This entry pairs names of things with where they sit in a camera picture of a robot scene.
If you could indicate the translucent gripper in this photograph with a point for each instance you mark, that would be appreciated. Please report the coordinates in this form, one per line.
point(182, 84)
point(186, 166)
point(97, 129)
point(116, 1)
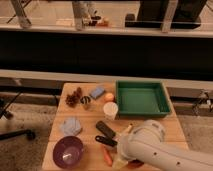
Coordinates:
point(118, 162)

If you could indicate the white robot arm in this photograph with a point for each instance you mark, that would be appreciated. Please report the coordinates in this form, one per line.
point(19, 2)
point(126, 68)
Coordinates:
point(145, 143)

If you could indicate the orange carrot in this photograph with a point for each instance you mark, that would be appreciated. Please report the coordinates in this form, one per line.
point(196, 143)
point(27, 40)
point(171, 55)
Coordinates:
point(107, 156)

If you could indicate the red-brown bowl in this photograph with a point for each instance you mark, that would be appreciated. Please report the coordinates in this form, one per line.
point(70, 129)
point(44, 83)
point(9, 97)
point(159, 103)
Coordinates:
point(134, 164)

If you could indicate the black rectangular block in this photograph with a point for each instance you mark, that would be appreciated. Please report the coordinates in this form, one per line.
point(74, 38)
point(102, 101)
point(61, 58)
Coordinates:
point(107, 131)

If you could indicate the wooden table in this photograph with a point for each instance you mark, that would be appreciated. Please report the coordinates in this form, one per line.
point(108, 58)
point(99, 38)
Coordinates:
point(93, 158)

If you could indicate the purple bowl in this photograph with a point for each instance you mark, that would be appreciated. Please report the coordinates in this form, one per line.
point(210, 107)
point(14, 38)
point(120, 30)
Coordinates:
point(68, 152)

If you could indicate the white paper cup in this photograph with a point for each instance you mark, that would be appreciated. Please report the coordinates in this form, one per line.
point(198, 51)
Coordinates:
point(110, 110)

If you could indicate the light blue crumpled cloth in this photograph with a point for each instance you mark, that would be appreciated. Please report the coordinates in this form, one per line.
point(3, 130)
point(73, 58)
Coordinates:
point(71, 127)

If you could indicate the orange ball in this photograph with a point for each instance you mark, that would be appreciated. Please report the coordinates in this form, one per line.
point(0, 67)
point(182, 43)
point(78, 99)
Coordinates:
point(109, 97)

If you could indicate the green plastic tray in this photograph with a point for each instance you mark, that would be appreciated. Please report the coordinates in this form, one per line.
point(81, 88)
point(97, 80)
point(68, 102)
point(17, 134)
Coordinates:
point(145, 99)

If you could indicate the small striped cup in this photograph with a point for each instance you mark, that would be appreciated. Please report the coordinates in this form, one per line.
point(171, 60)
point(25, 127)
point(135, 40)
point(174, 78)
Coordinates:
point(85, 101)

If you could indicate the blue sponge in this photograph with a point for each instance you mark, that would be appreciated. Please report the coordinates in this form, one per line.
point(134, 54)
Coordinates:
point(97, 92)

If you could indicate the brown pine cone cluster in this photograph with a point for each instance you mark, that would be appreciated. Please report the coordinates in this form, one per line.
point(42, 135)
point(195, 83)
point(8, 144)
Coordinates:
point(73, 99)

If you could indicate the black office chair base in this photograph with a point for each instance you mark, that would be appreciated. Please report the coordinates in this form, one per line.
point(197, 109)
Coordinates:
point(11, 128)

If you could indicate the cream-handled utensil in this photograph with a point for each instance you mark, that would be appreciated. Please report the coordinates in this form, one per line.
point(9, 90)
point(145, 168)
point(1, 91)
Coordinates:
point(127, 129)

